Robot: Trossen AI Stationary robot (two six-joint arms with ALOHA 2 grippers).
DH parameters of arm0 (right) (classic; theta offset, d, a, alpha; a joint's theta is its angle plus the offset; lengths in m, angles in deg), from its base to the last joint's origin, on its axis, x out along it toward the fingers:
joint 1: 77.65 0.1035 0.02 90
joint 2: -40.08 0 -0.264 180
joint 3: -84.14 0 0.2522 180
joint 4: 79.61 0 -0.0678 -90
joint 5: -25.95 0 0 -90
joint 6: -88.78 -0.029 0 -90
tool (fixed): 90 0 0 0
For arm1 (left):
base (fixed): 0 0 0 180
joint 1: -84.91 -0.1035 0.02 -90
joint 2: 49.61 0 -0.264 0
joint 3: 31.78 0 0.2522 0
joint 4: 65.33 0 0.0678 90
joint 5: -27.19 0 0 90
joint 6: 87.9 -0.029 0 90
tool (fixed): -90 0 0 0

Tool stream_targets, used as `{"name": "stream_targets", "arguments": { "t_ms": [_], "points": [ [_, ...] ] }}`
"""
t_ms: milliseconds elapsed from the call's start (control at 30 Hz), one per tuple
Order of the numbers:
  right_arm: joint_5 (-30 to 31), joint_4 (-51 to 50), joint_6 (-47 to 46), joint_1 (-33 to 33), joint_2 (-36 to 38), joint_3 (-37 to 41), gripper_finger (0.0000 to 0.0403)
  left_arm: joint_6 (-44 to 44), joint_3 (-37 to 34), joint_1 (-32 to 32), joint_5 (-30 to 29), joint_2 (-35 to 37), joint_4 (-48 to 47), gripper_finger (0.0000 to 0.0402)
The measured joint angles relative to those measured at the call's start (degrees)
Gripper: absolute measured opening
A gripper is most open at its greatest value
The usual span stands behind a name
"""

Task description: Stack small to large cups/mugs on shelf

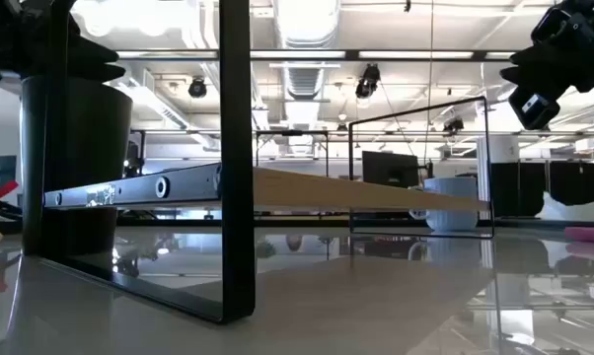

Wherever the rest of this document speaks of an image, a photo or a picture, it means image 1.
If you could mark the black room partition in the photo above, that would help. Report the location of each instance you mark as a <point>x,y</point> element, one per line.
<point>534,187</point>

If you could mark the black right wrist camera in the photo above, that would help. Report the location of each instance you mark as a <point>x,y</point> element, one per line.
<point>534,108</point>

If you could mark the silver ceiling air duct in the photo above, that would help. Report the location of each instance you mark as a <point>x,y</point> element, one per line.
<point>304,44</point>

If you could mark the black computer monitor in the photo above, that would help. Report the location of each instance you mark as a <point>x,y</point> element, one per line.
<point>390,169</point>

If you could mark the pink cloth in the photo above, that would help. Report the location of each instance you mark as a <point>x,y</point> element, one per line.
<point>590,234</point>

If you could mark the light blue ceramic mug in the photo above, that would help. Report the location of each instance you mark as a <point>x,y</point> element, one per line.
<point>450,190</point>

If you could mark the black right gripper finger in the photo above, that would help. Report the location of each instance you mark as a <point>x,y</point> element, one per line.
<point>543,55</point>
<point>539,80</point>

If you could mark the brown ceramic mug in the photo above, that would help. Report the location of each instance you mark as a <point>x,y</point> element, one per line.
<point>97,130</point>

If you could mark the black ceiling spotlight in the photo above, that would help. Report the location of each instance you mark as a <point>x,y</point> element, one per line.
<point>197,88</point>
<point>367,81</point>
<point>453,124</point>

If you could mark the black metal wood shelf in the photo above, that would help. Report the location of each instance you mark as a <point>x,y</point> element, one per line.
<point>237,148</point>

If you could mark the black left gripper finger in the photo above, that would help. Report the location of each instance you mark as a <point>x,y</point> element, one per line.
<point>97,73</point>
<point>92,53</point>

